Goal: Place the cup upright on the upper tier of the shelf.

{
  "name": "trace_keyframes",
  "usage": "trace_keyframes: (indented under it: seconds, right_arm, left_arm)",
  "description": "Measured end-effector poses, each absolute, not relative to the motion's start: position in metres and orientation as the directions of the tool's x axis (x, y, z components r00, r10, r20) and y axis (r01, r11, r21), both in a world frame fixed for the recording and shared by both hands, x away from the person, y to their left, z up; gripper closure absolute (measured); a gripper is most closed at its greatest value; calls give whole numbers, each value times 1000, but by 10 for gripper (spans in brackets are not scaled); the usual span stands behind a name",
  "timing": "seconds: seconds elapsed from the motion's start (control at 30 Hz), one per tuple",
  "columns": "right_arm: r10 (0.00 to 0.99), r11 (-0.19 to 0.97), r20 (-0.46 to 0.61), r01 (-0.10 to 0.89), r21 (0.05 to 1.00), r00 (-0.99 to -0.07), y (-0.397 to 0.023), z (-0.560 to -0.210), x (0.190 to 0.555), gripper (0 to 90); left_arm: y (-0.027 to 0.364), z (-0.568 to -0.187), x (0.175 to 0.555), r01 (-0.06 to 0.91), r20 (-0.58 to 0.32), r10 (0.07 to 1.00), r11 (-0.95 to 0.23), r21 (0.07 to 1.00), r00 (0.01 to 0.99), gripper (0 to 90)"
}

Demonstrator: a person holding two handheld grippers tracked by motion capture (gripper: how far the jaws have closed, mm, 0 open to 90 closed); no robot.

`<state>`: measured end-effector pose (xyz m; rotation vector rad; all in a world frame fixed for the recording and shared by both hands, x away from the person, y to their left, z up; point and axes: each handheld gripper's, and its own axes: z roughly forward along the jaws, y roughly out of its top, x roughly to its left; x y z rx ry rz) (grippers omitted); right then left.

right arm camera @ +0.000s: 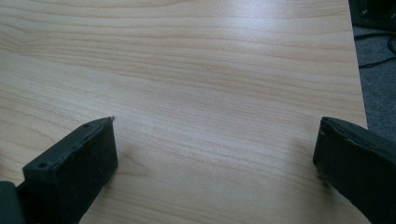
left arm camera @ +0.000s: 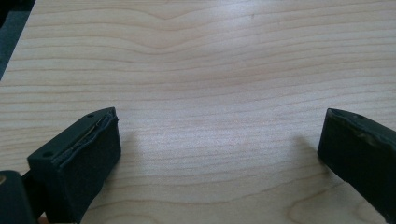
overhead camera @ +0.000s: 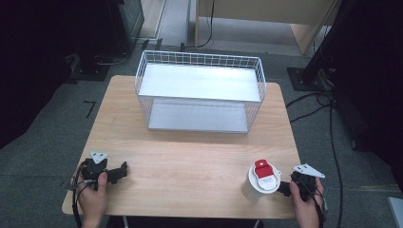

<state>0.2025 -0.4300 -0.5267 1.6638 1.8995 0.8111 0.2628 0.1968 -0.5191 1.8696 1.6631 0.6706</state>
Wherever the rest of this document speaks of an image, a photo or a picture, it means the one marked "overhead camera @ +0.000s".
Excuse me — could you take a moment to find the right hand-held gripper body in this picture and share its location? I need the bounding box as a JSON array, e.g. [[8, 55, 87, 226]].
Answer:
[[289, 162, 326, 202]]

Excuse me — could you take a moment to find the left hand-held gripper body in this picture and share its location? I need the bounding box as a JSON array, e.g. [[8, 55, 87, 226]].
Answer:
[[80, 150, 110, 191]]

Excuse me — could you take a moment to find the white cup with red lid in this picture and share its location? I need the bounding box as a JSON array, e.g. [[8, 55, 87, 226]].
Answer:
[[240, 159, 282, 201]]

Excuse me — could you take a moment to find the person's right hand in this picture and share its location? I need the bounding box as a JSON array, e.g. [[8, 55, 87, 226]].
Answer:
[[288, 177, 326, 228]]

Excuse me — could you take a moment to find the person's left hand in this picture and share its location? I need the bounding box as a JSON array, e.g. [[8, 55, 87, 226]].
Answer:
[[73, 171, 109, 228]]

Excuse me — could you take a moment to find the pale grey box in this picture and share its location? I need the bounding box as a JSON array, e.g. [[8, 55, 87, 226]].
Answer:
[[386, 196, 403, 228]]

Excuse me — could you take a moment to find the black floor plate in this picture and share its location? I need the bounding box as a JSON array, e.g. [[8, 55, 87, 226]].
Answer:
[[67, 52, 112, 83]]

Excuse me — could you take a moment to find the dark cabinet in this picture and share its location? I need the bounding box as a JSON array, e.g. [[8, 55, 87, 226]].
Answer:
[[106, 0, 145, 55]]

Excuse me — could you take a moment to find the light wooden furniture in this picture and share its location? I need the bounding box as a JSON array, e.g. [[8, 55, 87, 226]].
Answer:
[[194, 0, 344, 56]]

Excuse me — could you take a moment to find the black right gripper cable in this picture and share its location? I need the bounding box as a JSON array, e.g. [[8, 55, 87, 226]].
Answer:
[[307, 177, 329, 228]]

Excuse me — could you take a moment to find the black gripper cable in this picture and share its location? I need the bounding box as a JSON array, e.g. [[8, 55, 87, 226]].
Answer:
[[70, 160, 93, 228], [307, 177, 329, 228]]

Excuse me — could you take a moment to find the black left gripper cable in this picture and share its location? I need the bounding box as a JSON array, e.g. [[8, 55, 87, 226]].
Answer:
[[70, 160, 93, 228]]

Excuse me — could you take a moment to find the black floor cable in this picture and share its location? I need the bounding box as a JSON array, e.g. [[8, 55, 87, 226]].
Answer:
[[284, 90, 345, 228]]

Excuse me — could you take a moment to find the black stand with base plate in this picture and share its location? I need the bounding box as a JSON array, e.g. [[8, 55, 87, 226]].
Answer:
[[286, 0, 362, 93]]

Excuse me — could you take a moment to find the white wire shelf rack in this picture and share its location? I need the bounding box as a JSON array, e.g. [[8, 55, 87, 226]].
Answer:
[[134, 49, 267, 135]]

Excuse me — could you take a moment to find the black hanging cable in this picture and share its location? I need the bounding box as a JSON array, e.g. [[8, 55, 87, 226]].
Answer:
[[180, 0, 217, 51]]

